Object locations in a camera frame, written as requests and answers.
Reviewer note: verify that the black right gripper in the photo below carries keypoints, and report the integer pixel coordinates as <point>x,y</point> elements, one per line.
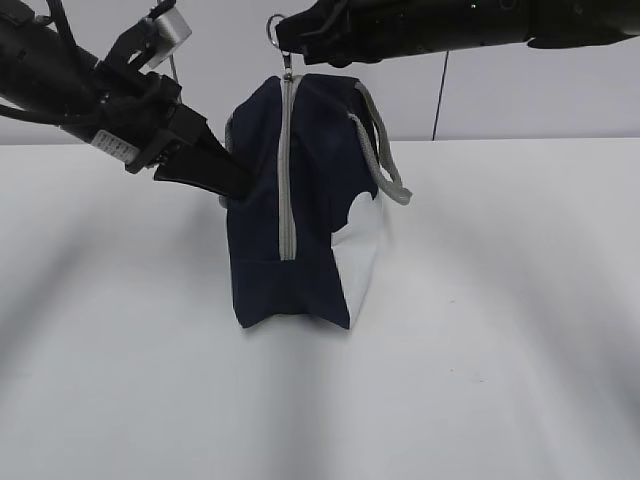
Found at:
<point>341,33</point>

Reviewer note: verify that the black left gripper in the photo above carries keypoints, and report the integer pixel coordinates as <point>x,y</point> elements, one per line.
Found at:
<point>143,124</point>

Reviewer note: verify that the navy blue lunch bag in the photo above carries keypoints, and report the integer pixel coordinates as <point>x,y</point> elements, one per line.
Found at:
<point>305,240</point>

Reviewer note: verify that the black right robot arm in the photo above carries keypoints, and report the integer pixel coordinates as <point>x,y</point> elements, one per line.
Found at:
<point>557,24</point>

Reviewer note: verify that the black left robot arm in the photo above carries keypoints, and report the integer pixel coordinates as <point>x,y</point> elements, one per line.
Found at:
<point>46,77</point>

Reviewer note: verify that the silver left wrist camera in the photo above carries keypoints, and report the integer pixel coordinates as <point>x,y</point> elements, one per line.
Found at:
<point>170,31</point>

